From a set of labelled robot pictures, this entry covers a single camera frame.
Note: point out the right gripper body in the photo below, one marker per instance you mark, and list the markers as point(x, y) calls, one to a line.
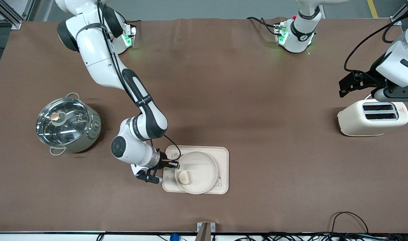
point(163, 157)

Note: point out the pale steamed bun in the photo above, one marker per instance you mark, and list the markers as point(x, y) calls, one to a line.
point(184, 177)

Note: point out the cream round plate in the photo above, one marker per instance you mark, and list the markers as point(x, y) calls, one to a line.
point(202, 169)

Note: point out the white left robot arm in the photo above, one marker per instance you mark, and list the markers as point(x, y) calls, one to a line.
point(297, 33)

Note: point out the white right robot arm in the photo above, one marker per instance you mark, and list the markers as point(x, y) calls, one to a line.
point(96, 57)

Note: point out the cream two-slot toaster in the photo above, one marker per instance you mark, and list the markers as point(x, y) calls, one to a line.
point(357, 122)

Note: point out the cream rabbit print tray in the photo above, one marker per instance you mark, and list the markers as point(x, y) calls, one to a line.
point(224, 157)

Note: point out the steel electric cooking pot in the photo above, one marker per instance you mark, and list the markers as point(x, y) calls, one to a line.
point(90, 134)

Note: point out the blue round object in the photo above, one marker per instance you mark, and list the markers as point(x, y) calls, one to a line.
point(174, 237)

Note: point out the glass pot lid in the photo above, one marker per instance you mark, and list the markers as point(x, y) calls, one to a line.
point(61, 122)

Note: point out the brown table cover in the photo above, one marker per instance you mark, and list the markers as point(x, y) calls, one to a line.
point(244, 83)

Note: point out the aluminium frame profile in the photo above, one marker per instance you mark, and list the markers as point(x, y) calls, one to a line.
point(395, 17)
point(14, 21)

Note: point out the metal mounting bracket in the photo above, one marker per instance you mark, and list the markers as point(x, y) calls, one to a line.
point(205, 231)

